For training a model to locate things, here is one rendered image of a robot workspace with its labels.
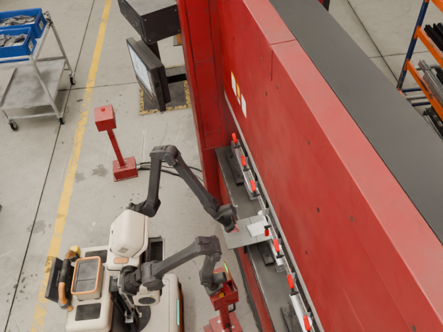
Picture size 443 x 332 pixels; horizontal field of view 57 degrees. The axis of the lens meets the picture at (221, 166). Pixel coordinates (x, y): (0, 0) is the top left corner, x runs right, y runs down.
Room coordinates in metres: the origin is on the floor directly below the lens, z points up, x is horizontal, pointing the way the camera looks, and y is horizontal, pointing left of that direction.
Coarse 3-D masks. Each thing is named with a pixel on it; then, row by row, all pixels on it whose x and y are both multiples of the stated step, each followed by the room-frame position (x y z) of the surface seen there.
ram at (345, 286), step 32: (224, 0) 2.01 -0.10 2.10; (224, 32) 2.06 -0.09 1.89; (224, 64) 2.12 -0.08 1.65; (256, 64) 1.46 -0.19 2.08; (256, 96) 1.46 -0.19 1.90; (256, 128) 1.47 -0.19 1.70; (288, 128) 1.08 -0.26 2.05; (256, 160) 1.47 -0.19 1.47; (288, 160) 1.06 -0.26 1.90; (288, 192) 1.03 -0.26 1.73; (320, 192) 0.78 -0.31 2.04; (288, 224) 1.00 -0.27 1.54; (320, 224) 0.75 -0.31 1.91; (320, 256) 0.71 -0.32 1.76; (352, 256) 0.56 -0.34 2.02; (320, 288) 0.66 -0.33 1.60; (352, 288) 0.52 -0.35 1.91; (384, 288) 0.42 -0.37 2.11; (320, 320) 0.61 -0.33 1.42; (352, 320) 0.47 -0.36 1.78; (384, 320) 0.38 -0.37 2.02
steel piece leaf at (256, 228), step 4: (252, 224) 1.38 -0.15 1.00; (256, 224) 1.37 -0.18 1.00; (260, 224) 1.37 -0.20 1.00; (248, 228) 1.35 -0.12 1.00; (252, 228) 1.35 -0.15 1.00; (256, 228) 1.35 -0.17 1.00; (260, 228) 1.34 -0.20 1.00; (252, 232) 1.32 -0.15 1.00; (256, 232) 1.32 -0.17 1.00; (260, 232) 1.32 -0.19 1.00; (252, 236) 1.29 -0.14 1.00
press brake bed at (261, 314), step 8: (216, 160) 2.16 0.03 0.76; (224, 184) 1.91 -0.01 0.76; (224, 192) 1.95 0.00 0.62; (224, 200) 1.98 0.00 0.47; (240, 248) 1.51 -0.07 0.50; (240, 256) 1.53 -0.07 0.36; (248, 256) 1.30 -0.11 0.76; (240, 264) 1.63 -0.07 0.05; (248, 264) 1.30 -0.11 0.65; (248, 272) 1.31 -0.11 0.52; (248, 280) 1.32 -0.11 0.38; (256, 280) 1.12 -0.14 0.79; (248, 288) 1.42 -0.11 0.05; (256, 288) 1.12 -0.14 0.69; (256, 296) 1.12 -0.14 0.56; (256, 304) 1.12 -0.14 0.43; (264, 304) 0.97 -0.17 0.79; (256, 312) 1.22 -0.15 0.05; (264, 312) 0.96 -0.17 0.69; (256, 320) 1.16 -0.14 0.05; (264, 320) 0.96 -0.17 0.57; (264, 328) 0.95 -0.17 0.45; (272, 328) 0.83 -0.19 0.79
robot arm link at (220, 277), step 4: (220, 272) 1.07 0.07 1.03; (224, 272) 1.08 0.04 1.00; (212, 276) 1.06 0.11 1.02; (216, 276) 1.05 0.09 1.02; (220, 276) 1.05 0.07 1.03; (224, 276) 1.05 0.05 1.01; (212, 280) 1.03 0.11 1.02; (216, 280) 1.04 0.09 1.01; (220, 280) 1.04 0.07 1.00; (224, 280) 1.03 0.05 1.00; (204, 284) 1.00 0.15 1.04; (208, 284) 1.01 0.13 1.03
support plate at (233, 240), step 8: (256, 216) 1.43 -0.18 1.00; (240, 224) 1.39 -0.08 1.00; (248, 224) 1.38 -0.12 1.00; (224, 232) 1.34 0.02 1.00; (240, 232) 1.33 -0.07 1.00; (248, 232) 1.33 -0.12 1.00; (232, 240) 1.28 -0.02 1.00; (240, 240) 1.27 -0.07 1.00; (248, 240) 1.27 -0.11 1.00; (256, 240) 1.26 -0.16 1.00; (264, 240) 1.26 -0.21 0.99; (232, 248) 1.23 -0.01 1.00
